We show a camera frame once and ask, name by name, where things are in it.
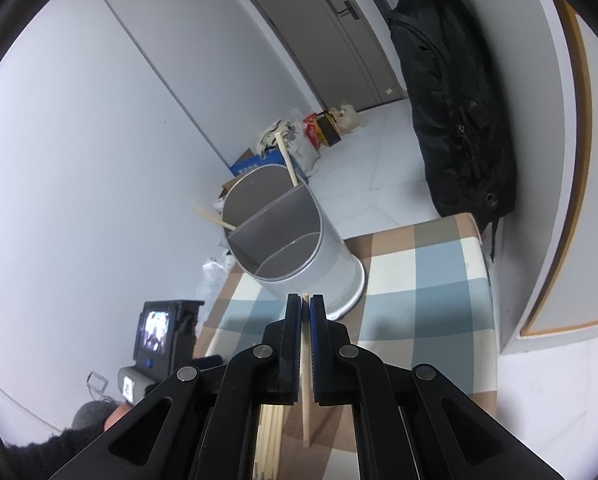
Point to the blue cardboard box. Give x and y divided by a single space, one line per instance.
246 164

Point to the red and yellow bag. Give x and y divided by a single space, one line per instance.
313 132

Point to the black and yellow bag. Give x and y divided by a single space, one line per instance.
329 130

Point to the checkered cloth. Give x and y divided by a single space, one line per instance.
429 285

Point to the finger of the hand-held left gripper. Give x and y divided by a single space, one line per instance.
210 361

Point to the person's left forearm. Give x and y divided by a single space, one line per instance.
54 442

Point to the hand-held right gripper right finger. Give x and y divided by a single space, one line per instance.
317 355

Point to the brown cardboard box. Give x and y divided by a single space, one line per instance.
225 190

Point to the person's left hand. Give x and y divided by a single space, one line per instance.
116 416

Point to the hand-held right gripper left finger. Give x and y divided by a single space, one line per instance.
296 355

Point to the wood-edged white panel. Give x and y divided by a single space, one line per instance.
564 185

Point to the clear plastic bag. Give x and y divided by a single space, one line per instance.
215 280

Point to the beige plastic bag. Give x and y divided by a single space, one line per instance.
349 119

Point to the black backpack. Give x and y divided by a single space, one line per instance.
454 100

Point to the grey door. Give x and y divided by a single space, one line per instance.
324 35

